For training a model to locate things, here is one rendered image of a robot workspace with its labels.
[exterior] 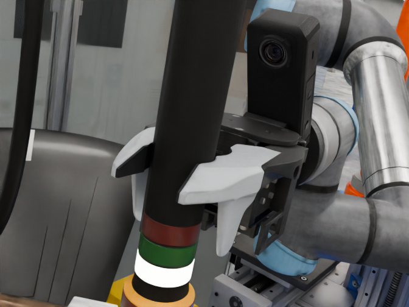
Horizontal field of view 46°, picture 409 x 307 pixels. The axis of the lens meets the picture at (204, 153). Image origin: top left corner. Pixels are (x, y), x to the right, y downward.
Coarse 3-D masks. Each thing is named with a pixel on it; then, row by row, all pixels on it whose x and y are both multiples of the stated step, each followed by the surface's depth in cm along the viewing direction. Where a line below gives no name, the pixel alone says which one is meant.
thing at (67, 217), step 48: (0, 144) 41; (48, 144) 42; (96, 144) 44; (0, 192) 39; (48, 192) 40; (96, 192) 41; (0, 240) 37; (48, 240) 38; (96, 240) 39; (0, 288) 36; (48, 288) 36; (96, 288) 36
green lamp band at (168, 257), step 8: (144, 240) 27; (144, 248) 27; (152, 248) 26; (160, 248) 26; (168, 248) 26; (184, 248) 27; (192, 248) 27; (144, 256) 27; (152, 256) 27; (160, 256) 26; (168, 256) 26; (176, 256) 26; (184, 256) 27; (192, 256) 27; (160, 264) 27; (168, 264) 27; (176, 264) 27; (184, 264) 27
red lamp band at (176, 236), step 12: (144, 216) 27; (144, 228) 27; (156, 228) 26; (168, 228) 26; (180, 228) 26; (192, 228) 26; (156, 240) 26; (168, 240) 26; (180, 240) 26; (192, 240) 27
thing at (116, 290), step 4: (128, 276) 88; (120, 280) 86; (124, 280) 86; (116, 284) 85; (120, 284) 85; (112, 288) 83; (116, 288) 84; (120, 288) 84; (112, 292) 82; (116, 292) 82; (120, 292) 83; (108, 296) 83; (112, 296) 82; (116, 296) 82; (120, 296) 82; (108, 300) 83; (112, 300) 82; (116, 300) 81; (120, 300) 81; (116, 304) 82; (120, 304) 81
